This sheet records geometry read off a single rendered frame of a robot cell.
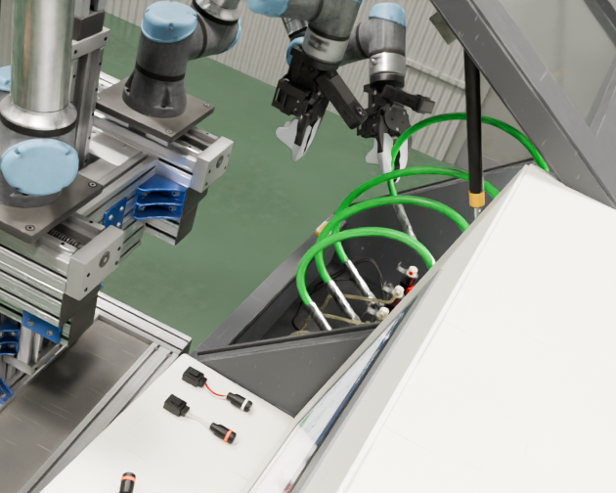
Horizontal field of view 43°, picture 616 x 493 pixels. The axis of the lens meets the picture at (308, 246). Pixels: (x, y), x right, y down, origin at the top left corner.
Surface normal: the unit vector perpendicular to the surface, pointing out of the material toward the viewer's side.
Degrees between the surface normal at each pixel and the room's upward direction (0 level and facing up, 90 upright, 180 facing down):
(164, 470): 0
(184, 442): 0
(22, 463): 0
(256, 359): 90
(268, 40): 90
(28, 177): 98
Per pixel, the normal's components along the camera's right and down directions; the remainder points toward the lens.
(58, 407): 0.29, -0.78
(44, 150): 0.33, 0.73
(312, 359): -0.42, 0.43
